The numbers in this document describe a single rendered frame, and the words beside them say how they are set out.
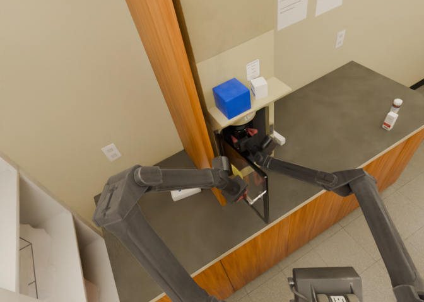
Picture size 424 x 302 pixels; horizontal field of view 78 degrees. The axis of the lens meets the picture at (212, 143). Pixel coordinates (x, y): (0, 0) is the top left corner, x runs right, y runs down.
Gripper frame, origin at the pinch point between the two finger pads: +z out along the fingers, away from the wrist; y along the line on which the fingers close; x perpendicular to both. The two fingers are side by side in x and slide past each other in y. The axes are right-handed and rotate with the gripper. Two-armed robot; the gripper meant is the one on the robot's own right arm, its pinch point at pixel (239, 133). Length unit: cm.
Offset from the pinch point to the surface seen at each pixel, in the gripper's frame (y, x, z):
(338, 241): -48, 118, -47
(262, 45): -9, -49, -10
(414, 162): -155, 118, -31
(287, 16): -57, -30, 33
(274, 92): -8.2, -33.6, -18.5
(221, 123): 17.1, -33.8, -20.2
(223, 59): 7, -51, -10
